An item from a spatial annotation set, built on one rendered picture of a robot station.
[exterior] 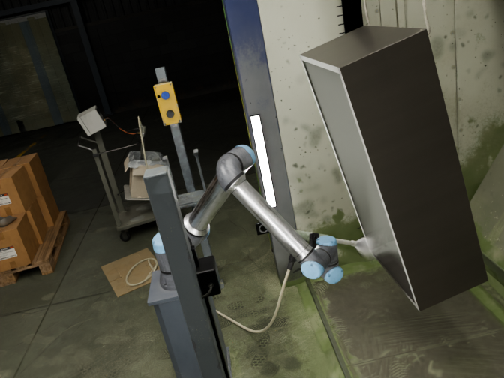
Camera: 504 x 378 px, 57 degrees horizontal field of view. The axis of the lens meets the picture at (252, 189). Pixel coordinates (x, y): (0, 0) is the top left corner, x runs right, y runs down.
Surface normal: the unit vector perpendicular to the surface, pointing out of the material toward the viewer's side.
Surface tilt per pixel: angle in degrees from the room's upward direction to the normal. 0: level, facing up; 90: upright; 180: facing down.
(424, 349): 0
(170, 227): 90
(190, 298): 90
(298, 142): 90
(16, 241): 90
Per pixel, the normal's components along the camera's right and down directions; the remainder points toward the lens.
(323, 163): 0.11, 0.36
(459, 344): -0.18, -0.91
